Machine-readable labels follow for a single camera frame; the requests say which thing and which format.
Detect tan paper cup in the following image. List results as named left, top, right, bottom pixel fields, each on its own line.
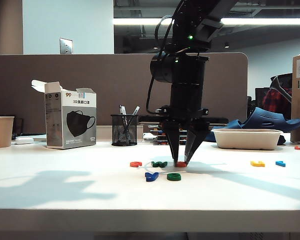
left=0, top=116, right=15, bottom=149

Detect black office chair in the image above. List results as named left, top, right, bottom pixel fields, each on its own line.
left=269, top=73, right=293, bottom=104

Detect white ceiling light strip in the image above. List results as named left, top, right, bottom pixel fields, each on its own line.
left=113, top=18, right=300, bottom=26

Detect blue letter y magnet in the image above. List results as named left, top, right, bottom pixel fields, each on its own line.
left=144, top=171, right=160, bottom=183

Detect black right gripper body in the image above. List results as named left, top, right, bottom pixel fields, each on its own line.
left=139, top=106, right=229, bottom=130

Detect grey face mask box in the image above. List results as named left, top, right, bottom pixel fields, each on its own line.
left=31, top=79, right=98, bottom=150

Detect black mesh pen holder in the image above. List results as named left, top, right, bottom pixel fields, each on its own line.
left=110, top=114, right=139, bottom=147

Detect beige pulp food tray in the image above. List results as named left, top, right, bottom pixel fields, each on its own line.
left=210, top=128, right=283, bottom=151

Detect brown fabric desk partition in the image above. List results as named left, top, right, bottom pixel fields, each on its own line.
left=0, top=52, right=249, bottom=141

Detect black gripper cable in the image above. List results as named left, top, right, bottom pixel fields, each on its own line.
left=146, top=15, right=175, bottom=115

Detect green letter O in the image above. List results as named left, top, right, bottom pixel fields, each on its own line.
left=166, top=172, right=182, bottom=182

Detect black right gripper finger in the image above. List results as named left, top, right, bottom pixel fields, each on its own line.
left=161, top=121, right=182, bottom=165
left=184, top=121, right=210, bottom=165

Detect black computer monitor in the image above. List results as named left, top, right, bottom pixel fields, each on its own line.
left=254, top=87, right=271, bottom=111

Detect white earbuds case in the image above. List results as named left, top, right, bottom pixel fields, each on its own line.
left=14, top=136, right=35, bottom=145

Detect navy blue foam slipper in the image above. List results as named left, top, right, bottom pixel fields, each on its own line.
left=204, top=119, right=244, bottom=143
left=241, top=107, right=300, bottom=134

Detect metal wall switch plate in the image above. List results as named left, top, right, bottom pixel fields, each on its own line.
left=59, top=38, right=74, bottom=55

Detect red plaid jacket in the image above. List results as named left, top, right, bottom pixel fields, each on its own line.
left=262, top=87, right=292, bottom=120

